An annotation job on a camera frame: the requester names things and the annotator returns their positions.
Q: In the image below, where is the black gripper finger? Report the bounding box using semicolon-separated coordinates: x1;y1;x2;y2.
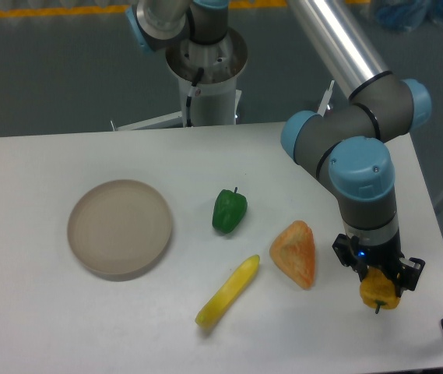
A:
394;259;424;298
342;244;368;281

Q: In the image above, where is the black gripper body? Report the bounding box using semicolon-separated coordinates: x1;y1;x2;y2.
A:
332;227;418;283

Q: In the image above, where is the yellow toy pepper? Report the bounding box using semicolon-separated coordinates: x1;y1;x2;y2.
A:
360;267;400;314

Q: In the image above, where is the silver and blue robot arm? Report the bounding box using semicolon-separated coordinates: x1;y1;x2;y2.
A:
126;1;431;297

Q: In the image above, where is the green toy pepper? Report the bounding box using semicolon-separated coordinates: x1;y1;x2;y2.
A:
212;187;248;234

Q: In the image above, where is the beige round plate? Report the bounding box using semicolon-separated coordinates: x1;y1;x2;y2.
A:
67;179;173;281

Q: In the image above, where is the yellow toy banana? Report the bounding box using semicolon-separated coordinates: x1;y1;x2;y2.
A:
195;255;260;330

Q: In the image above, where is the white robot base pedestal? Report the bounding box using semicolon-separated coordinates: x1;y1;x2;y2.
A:
113;27;248;131

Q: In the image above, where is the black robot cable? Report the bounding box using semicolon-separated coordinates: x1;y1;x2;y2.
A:
184;67;206;128

